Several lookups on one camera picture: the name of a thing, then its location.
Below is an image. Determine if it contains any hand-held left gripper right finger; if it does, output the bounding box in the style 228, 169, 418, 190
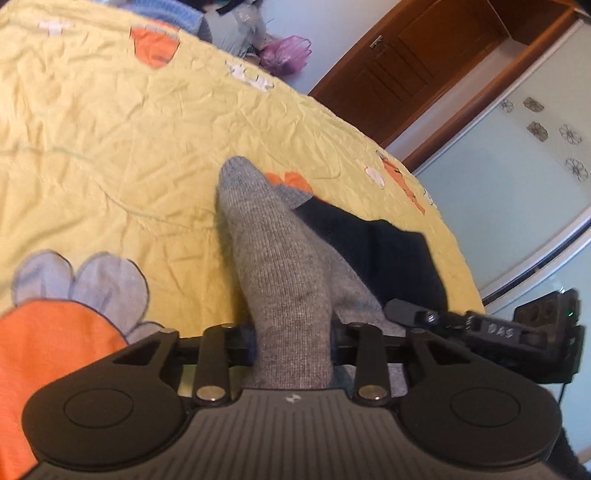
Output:
329, 322, 459, 407

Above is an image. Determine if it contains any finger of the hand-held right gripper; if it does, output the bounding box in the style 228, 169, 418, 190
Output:
384, 298, 468, 334

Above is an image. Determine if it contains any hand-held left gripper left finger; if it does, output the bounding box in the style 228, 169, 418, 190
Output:
112, 324, 256, 407

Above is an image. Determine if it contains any navy blue sock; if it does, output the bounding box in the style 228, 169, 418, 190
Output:
294, 196, 450, 319

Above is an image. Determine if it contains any grey sock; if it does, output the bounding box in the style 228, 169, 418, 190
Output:
216, 156, 334, 389
273, 184, 409, 398

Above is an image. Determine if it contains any frosted glass wardrobe door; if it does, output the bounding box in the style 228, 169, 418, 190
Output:
411, 18, 591, 416

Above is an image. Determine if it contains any yellow printed bedspread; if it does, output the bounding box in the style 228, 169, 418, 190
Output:
0, 0, 486, 480

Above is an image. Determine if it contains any brown wooden door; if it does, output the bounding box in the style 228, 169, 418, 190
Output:
308, 0, 580, 151

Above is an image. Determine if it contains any purple plastic bag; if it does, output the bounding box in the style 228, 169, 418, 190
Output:
259, 36, 313, 77

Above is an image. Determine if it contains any light blue cloth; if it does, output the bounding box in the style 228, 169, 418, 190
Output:
122, 0, 205, 29

